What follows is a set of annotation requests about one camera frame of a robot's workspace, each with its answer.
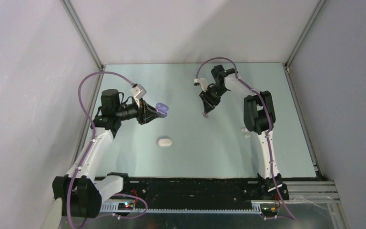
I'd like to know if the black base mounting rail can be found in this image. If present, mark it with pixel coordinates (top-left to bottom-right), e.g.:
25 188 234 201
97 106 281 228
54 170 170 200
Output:
120 177 289 211

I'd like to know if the right controller board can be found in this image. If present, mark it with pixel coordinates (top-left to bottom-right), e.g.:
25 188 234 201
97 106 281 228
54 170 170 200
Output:
261 207 279 219

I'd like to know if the aluminium frame post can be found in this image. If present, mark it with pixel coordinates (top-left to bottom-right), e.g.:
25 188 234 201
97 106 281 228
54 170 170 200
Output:
60 0 104 70
284 0 327 68

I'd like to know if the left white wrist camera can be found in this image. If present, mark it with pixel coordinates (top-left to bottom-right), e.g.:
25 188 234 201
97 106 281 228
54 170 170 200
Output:
130 83 147 107

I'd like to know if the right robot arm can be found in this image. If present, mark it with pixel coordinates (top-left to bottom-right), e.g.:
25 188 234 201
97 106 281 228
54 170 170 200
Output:
194 65 285 200

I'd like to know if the white earbud charging case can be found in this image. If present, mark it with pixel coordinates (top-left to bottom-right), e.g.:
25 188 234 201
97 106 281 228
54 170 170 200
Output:
157 137 172 147

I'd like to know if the purple cable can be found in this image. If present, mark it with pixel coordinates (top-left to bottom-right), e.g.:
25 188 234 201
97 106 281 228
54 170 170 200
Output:
195 57 297 222
66 71 148 229

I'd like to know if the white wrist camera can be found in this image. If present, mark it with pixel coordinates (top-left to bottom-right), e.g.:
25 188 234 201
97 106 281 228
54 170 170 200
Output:
194 78 209 92
130 83 147 107

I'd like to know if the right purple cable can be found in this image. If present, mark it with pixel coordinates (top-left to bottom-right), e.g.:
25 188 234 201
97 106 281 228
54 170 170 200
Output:
195 57 297 222

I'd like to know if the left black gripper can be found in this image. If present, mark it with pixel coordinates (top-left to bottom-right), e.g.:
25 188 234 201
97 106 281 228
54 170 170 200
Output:
115 97 160 125

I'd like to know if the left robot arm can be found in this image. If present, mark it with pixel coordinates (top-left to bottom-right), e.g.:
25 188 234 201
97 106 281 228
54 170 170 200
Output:
52 86 169 219

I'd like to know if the left aluminium frame post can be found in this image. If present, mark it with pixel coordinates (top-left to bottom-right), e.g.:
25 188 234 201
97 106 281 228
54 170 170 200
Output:
60 0 104 70

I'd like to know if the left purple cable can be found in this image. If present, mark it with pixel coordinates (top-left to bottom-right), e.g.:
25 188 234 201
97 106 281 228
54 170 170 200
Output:
66 71 148 229

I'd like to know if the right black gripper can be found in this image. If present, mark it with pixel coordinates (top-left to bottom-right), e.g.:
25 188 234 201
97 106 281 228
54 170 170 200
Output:
199 84 228 114

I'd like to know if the purple earbud charging case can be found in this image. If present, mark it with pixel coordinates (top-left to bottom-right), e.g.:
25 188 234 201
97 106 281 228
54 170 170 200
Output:
155 103 169 118

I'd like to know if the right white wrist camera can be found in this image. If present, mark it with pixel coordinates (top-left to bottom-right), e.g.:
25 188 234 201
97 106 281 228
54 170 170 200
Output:
194 78 209 92

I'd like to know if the right aluminium frame post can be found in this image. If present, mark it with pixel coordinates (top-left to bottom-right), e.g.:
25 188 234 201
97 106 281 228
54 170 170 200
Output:
284 0 327 68

